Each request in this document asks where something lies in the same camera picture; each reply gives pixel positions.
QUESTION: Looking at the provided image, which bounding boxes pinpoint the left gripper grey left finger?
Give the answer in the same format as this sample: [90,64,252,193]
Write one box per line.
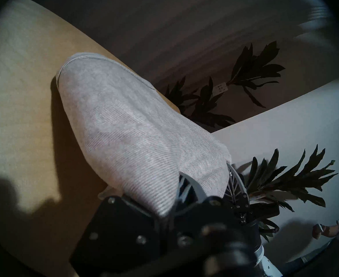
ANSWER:
[69,194,165,277]

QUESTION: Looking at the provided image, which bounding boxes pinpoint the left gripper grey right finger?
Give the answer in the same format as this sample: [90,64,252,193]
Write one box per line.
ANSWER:
[163,171,260,277]

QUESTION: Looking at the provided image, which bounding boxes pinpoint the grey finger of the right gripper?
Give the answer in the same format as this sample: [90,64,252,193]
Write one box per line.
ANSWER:
[225,162,250,206]

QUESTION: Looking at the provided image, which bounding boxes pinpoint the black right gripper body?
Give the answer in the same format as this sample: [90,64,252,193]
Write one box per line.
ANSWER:
[229,194,281,223]

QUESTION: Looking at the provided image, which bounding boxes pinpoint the grey drawstring pants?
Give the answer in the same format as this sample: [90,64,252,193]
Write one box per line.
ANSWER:
[56,52,233,218]

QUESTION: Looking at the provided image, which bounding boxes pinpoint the small plant in white pot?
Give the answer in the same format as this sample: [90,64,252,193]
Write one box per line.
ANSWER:
[239,145,339,242]

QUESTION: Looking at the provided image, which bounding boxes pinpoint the beige pleated curtain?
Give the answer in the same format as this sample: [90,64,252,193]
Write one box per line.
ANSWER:
[14,0,331,106]

